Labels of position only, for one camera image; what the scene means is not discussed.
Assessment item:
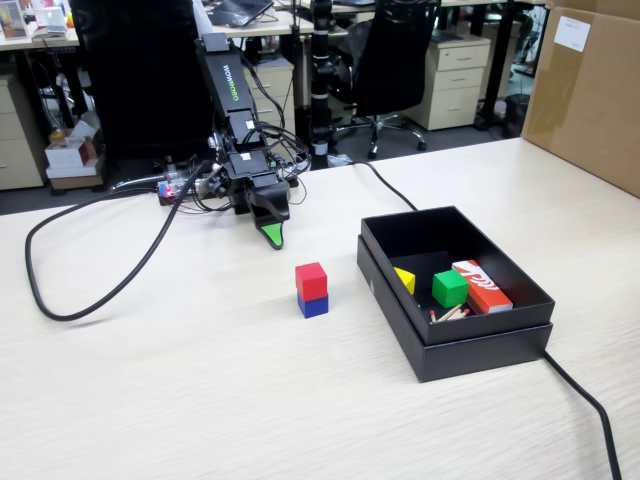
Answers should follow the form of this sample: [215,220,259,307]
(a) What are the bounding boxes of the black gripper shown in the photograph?
[225,169,292,251]

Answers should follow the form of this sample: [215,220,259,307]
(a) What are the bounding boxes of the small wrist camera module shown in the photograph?
[197,163,229,199]

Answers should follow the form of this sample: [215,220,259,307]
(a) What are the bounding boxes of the thick black power cable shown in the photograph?
[319,159,624,480]

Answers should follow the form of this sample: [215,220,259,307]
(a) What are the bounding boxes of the thick black sleeved camera cable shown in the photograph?
[24,159,214,322]

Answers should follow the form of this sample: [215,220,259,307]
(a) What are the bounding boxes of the black laptop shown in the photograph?
[207,0,276,29]

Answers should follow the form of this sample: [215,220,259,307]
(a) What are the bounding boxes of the red and white matchbox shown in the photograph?
[451,259,515,315]

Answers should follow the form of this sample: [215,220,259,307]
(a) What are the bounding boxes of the colourful printed card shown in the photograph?
[0,0,29,40]

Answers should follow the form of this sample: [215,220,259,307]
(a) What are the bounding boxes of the small white desktop box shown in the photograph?
[32,5,69,34]

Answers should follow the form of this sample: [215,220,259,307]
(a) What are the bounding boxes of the green wooden cube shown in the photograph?
[431,270,470,309]

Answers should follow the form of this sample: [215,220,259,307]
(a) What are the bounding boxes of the black pole with white bands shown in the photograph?
[308,0,335,169]

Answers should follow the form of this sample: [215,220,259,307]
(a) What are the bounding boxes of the beige drawer pedestal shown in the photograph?
[399,37,492,132]
[242,55,297,151]
[0,74,50,191]

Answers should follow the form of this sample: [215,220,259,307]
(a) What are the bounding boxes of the black waste bin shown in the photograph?
[502,93,531,140]

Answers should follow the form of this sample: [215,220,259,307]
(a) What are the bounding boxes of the black open box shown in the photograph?
[356,234,554,384]

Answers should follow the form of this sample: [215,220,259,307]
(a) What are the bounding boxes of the white and red cardboard box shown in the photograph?
[43,127,104,174]

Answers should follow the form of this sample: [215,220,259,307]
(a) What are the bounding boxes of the large brown cardboard carton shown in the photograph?
[519,0,640,199]

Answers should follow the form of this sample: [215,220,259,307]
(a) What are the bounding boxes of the black cardboard box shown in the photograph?
[360,204,557,347]

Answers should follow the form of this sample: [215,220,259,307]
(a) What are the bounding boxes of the red wooden cube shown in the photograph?
[294,261,328,301]

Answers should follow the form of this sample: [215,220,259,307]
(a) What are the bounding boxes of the beige office desk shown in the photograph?
[0,7,361,51]

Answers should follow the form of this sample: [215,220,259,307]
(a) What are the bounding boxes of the person in white shirt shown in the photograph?
[191,0,211,35]

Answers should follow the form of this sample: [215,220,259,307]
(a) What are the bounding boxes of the yellow triangular wooden block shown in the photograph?
[393,266,417,296]

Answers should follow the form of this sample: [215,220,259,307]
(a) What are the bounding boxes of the black mesh office chair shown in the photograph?
[332,0,442,160]

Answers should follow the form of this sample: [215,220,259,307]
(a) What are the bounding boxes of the controller board with red light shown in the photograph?
[156,169,201,207]

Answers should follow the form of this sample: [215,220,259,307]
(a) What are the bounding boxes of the blue wooden cube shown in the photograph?
[296,292,330,320]

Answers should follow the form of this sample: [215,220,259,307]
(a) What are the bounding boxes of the black high-back office chair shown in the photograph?
[68,0,217,162]

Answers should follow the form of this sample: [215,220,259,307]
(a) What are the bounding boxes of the black desk leg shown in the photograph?
[480,0,516,132]

